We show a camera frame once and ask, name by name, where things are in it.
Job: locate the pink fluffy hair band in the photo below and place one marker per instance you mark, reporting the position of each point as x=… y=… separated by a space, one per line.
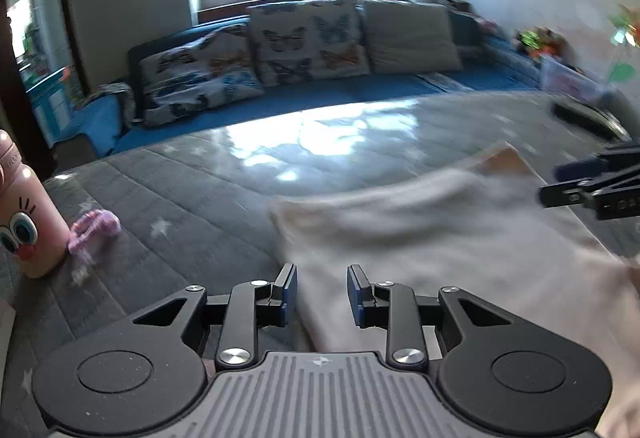
x=92 y=231

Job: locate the pink cartoon water bottle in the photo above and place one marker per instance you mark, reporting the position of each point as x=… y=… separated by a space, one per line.
x=32 y=229

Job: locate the colourful paper pinwheel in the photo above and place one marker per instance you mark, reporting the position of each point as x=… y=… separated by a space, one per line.
x=623 y=66

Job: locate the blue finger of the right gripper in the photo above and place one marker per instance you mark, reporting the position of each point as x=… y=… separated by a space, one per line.
x=567 y=193
x=580 y=170

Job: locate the blue cabinet in doorway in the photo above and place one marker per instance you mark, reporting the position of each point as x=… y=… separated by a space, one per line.
x=51 y=105

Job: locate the black remote control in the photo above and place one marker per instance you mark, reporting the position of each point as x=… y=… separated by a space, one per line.
x=591 y=119

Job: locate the translucent storage box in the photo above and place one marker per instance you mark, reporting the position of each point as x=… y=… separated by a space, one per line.
x=558 y=78

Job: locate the middle butterfly cushion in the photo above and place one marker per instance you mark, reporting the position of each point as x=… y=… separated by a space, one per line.
x=308 y=40

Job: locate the left butterfly cushion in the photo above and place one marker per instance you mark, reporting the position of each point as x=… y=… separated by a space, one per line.
x=209 y=72

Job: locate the grey quilted star table cover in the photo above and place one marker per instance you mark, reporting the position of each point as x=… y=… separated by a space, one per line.
x=197 y=210

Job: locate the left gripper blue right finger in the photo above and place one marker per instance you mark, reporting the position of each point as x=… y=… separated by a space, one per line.
x=392 y=307

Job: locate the blue sofa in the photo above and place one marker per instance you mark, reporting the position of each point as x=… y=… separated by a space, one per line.
x=489 y=63

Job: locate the plain beige cushion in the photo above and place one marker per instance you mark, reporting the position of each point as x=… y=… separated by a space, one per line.
x=408 y=38

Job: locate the cream knit garment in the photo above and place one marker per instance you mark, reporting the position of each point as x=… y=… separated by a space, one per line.
x=476 y=225

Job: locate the green orange plush toys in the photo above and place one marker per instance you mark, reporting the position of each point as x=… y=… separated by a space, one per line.
x=539 y=41

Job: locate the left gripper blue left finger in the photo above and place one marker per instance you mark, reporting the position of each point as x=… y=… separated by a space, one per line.
x=249 y=307

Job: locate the butterfly cushion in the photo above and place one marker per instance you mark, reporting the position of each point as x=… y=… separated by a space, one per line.
x=308 y=40
x=209 y=72

